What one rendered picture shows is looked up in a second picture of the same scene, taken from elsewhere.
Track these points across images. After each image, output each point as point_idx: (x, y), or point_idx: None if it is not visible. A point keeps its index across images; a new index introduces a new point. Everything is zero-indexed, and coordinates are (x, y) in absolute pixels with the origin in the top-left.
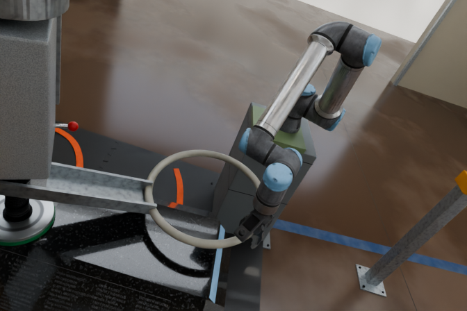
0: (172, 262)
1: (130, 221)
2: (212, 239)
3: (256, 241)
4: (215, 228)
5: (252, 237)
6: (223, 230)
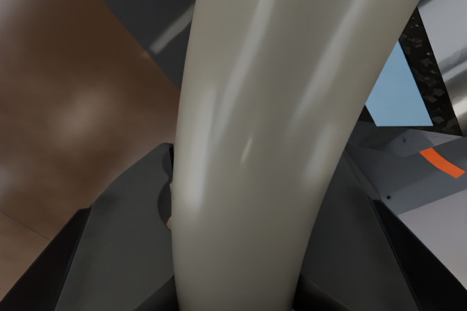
0: None
1: None
2: None
3: (89, 233)
4: (460, 72)
5: (167, 246)
6: (386, 113)
